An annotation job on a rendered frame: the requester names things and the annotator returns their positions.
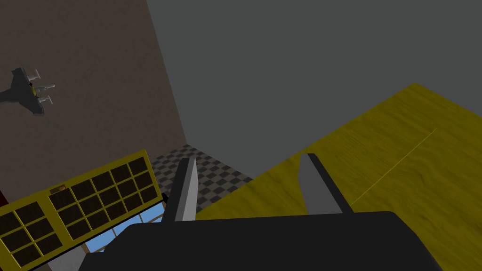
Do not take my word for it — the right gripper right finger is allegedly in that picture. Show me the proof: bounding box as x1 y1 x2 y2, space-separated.
298 152 354 215

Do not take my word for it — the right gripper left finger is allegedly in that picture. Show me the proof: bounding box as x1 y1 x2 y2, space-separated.
162 157 199 223

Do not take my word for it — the yellow framed glass door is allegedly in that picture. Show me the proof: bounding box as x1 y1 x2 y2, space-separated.
0 149 163 271

